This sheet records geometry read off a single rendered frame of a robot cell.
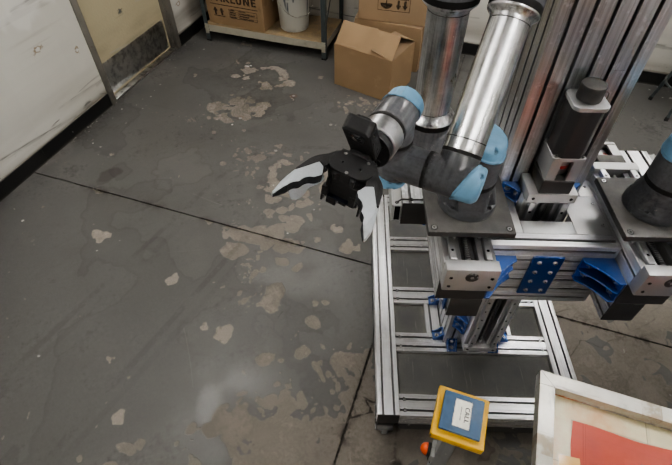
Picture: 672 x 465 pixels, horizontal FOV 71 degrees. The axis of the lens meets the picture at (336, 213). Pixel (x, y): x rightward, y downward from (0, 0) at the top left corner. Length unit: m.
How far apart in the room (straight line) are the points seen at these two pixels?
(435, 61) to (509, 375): 1.54
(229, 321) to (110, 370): 0.59
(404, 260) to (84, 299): 1.72
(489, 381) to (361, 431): 0.60
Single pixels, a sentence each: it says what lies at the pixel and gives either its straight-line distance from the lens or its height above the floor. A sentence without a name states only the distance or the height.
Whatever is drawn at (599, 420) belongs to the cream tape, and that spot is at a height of 0.95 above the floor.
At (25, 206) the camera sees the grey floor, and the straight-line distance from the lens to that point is 3.59.
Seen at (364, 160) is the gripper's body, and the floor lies 1.68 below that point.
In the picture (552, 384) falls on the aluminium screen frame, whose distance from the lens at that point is 1.39.
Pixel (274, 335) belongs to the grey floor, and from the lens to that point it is 2.48.
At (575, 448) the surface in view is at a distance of 1.38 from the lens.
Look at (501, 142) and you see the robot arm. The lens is 1.16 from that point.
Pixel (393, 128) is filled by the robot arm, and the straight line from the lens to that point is 0.80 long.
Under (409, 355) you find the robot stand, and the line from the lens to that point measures 2.20.
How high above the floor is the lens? 2.16
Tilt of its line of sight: 47 degrees down
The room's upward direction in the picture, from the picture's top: straight up
